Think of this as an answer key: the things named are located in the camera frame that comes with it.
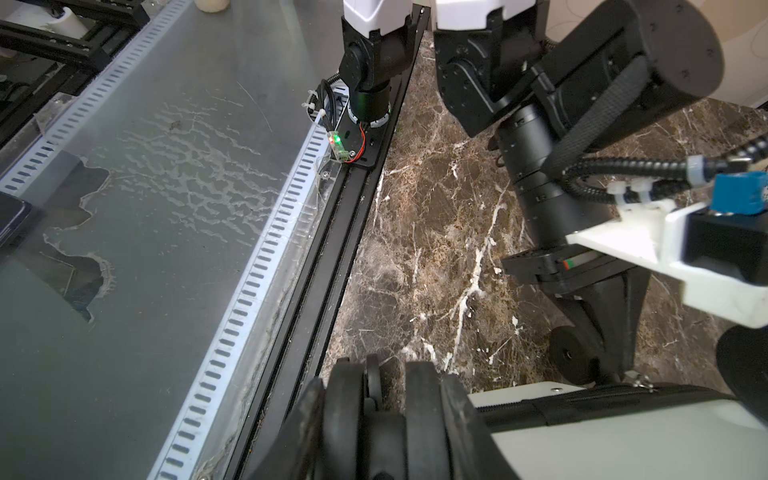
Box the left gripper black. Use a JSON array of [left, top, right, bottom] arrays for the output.
[[502, 244, 650, 384]]

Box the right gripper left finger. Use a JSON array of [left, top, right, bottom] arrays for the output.
[[247, 378, 325, 479]]

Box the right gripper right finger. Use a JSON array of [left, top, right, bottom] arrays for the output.
[[441, 374, 519, 479]]

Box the white hard-shell suitcase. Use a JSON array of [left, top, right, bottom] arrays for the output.
[[317, 323, 768, 480]]

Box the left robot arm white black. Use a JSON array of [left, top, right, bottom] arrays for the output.
[[322, 1, 767, 388]]

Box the perforated white cable duct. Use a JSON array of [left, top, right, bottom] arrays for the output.
[[148, 108, 330, 479]]

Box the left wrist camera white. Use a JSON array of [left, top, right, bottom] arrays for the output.
[[567, 171, 767, 329]]

